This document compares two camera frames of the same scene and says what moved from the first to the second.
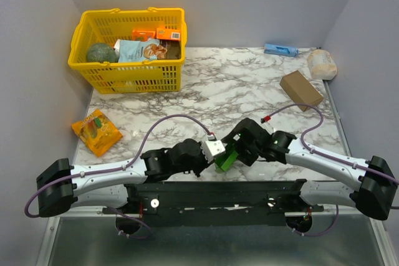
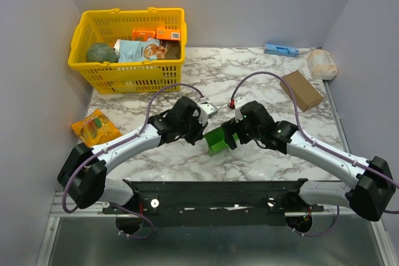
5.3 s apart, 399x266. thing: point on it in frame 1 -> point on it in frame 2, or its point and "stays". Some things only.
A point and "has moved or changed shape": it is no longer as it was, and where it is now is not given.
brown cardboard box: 300,90 stays
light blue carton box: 280,50 stays
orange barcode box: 168,34 stays
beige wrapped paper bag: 322,65 stays
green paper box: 225,161 has moved or changed shape
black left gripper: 205,164 -> 199,134
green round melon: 101,52 stays
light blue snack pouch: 133,51 stays
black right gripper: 240,149 -> 229,135
